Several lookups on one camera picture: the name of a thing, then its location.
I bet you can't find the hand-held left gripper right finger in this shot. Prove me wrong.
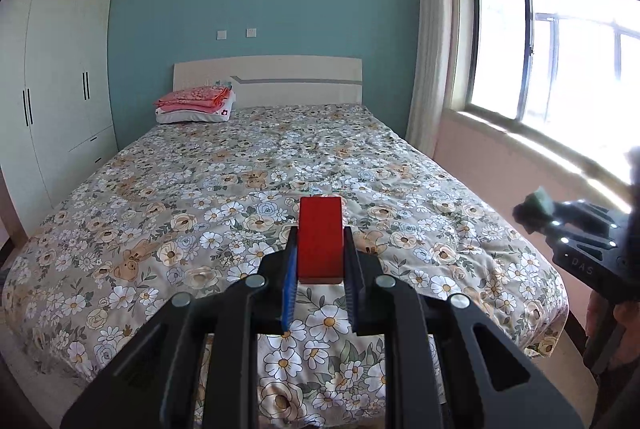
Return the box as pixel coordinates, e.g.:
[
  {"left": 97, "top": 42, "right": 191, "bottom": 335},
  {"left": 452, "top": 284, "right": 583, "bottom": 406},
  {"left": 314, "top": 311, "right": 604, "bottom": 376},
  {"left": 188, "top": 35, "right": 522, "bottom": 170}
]
[{"left": 342, "top": 225, "right": 584, "bottom": 429}]

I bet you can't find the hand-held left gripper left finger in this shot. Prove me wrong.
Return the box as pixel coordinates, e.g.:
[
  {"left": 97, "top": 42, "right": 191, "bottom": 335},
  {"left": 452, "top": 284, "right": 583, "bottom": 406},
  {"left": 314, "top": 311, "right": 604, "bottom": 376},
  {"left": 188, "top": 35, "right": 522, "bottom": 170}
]
[{"left": 60, "top": 225, "right": 301, "bottom": 429}]

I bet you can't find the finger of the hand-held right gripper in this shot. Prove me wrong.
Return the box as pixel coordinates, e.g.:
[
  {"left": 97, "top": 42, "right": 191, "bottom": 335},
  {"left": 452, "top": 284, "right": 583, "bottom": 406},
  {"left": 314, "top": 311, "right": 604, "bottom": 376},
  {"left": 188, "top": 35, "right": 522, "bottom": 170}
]
[{"left": 512, "top": 201, "right": 555, "bottom": 236}]

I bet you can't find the green plastic object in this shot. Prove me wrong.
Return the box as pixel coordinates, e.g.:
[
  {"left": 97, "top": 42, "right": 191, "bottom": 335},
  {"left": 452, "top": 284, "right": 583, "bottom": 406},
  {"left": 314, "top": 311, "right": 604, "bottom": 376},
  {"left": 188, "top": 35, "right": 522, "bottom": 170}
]
[{"left": 525, "top": 187, "right": 556, "bottom": 216}]

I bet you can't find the red box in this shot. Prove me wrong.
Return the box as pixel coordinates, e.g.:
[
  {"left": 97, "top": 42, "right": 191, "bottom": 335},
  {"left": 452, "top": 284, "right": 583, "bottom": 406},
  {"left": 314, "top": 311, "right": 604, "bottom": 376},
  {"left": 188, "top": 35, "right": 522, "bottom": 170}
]
[{"left": 297, "top": 195, "right": 347, "bottom": 286}]

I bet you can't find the person's right forearm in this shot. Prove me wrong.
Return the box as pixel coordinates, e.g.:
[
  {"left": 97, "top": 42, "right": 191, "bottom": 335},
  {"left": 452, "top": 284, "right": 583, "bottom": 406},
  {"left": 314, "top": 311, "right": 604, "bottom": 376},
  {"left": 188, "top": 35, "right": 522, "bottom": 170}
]
[{"left": 585, "top": 294, "right": 640, "bottom": 429}]

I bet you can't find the bed with floral quilt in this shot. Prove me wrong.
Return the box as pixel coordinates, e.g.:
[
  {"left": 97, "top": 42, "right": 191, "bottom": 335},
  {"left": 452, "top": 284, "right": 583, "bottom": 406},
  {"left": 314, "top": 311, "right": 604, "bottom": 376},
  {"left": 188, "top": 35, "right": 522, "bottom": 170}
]
[{"left": 2, "top": 103, "right": 569, "bottom": 429}]

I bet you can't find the dark framed window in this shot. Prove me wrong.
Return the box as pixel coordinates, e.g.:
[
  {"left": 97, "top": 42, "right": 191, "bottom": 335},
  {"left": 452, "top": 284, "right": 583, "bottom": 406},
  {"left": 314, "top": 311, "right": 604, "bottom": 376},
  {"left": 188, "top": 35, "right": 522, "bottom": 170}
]
[{"left": 450, "top": 0, "right": 640, "bottom": 182}]

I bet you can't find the white pillow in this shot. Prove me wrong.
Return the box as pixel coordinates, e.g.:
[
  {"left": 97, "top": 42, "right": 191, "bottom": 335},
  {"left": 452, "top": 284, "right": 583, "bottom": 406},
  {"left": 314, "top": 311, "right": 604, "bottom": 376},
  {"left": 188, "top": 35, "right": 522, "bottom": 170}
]
[{"left": 156, "top": 101, "right": 236, "bottom": 125}]

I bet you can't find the white curtain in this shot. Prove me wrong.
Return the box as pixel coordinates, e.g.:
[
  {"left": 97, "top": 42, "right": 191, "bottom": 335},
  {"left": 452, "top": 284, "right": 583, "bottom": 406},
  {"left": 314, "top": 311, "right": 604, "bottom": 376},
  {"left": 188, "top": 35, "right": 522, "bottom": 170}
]
[{"left": 405, "top": 0, "right": 454, "bottom": 156}]

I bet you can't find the beige wooden bed headboard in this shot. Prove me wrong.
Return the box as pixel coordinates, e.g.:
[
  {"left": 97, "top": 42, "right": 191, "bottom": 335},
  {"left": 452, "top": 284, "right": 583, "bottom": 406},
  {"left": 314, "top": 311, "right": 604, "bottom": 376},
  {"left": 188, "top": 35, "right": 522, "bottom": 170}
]
[{"left": 173, "top": 56, "right": 363, "bottom": 110}]

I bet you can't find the folded pink blanket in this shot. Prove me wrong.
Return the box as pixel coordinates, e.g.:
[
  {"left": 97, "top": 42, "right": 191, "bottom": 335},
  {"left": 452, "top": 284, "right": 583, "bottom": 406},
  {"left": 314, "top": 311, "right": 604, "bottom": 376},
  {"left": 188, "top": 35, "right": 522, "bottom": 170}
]
[{"left": 154, "top": 85, "right": 236, "bottom": 114}]

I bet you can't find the white wardrobe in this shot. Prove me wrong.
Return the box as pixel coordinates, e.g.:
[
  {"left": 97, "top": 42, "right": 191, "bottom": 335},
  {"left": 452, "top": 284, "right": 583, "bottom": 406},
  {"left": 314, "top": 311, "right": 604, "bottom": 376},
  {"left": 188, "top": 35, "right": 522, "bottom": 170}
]
[{"left": 0, "top": 0, "right": 119, "bottom": 238}]

